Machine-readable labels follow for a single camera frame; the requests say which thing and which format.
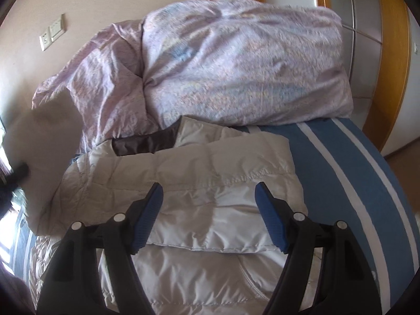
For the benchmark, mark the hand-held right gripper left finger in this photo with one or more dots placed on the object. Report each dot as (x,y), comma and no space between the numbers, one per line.
(149,216)

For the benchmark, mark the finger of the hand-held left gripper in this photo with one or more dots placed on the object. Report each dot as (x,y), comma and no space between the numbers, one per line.
(20,171)

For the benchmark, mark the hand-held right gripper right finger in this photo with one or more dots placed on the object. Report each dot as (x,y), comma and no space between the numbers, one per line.
(270,220)

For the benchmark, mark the white puffer jacket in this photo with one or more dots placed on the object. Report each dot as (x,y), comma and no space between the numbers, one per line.
(203,177)

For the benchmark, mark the blue striped bed sheet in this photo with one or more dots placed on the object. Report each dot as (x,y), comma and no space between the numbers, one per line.
(334,177)

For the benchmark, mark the pink floral duvet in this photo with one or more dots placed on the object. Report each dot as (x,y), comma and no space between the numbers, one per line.
(229,65)

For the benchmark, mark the grey door panel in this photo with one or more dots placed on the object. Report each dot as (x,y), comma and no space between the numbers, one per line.
(357,0)

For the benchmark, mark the white wall power socket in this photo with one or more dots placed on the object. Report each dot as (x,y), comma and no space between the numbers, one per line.
(45,40)

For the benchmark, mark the white wall light switch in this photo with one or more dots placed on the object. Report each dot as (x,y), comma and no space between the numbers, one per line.
(57,28)

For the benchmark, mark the wide wooden door frame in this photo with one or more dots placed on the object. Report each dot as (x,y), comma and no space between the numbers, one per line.
(393,55)

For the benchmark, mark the small white wall hook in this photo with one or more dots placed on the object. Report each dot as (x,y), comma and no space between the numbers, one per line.
(416,48)

